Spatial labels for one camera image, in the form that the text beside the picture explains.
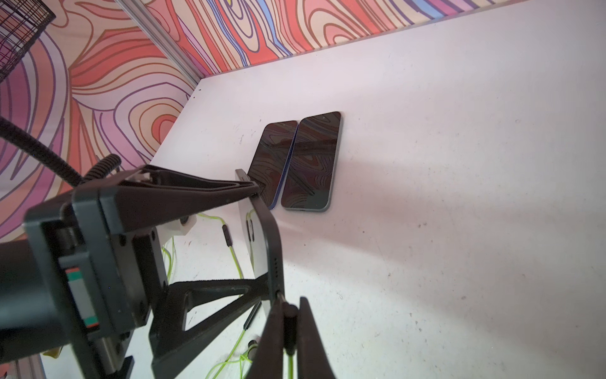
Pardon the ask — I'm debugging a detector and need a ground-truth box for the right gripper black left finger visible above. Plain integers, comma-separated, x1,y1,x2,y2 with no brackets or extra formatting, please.
246,297,286,379

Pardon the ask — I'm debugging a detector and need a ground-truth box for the black phone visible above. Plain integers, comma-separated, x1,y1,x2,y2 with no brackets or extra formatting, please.
248,121,298,209
281,111,342,212
238,194,285,317

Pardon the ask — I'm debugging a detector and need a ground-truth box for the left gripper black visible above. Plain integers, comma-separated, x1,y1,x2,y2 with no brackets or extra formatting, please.
24,165,270,378

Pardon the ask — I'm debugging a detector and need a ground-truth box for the black wire basket on left wall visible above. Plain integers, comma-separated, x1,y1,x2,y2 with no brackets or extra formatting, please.
1,0,56,81

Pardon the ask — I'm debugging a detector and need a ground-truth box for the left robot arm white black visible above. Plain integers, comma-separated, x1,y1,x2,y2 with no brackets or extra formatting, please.
1,120,269,378

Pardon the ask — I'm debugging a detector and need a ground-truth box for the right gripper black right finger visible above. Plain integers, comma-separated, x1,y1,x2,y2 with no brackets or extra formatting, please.
296,297,336,379

